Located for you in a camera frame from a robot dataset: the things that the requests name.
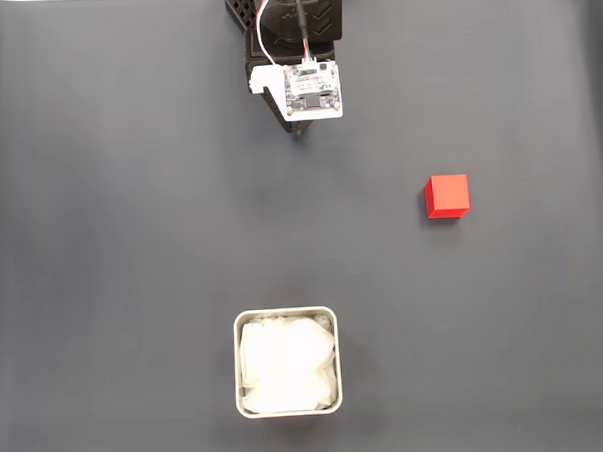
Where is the red cube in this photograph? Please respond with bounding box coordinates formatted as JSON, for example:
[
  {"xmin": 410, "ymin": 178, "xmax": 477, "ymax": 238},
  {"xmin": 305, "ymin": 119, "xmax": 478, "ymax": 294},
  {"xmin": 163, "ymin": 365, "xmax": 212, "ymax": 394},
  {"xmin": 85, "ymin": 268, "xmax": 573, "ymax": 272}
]
[{"xmin": 423, "ymin": 173, "xmax": 471, "ymax": 222}]

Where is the white square box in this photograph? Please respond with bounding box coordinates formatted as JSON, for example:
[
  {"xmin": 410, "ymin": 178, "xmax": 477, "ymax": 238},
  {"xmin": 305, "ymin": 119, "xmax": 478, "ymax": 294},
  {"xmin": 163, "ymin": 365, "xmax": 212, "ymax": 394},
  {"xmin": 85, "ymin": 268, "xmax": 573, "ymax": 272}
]
[{"xmin": 231, "ymin": 305, "xmax": 345, "ymax": 420}]

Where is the dark blue-grey table mat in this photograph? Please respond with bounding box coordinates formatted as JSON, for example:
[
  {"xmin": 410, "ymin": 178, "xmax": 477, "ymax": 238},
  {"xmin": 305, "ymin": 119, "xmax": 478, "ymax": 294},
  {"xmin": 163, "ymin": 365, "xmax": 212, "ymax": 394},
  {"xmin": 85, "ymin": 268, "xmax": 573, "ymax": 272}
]
[{"xmin": 0, "ymin": 0, "xmax": 603, "ymax": 452}]

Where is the white crumpled tissue paper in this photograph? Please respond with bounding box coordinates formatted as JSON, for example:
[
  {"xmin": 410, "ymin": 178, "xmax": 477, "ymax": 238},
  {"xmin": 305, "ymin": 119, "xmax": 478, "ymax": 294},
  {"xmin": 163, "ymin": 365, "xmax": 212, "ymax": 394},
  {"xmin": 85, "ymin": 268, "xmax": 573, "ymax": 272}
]
[{"xmin": 237, "ymin": 312, "xmax": 340, "ymax": 416}]

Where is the white red servo wire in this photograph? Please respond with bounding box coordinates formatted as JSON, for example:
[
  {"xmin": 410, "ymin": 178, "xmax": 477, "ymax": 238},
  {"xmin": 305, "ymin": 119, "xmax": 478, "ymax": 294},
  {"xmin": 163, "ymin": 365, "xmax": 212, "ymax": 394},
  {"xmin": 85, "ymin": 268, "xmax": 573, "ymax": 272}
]
[{"xmin": 254, "ymin": 0, "xmax": 320, "ymax": 68}]

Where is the white mounted camera board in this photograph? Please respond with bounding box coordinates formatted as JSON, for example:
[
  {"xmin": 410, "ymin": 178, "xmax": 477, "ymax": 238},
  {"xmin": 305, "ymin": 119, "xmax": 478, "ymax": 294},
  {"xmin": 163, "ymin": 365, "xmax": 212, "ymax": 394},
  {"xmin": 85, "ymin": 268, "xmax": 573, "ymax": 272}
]
[{"xmin": 246, "ymin": 58, "xmax": 345, "ymax": 125}]

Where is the black camera cable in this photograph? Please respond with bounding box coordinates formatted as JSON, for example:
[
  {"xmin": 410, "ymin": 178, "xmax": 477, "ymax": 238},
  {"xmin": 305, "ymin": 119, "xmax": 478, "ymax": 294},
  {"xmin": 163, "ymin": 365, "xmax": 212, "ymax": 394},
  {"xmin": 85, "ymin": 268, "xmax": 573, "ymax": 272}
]
[{"xmin": 291, "ymin": 0, "xmax": 316, "ymax": 62}]

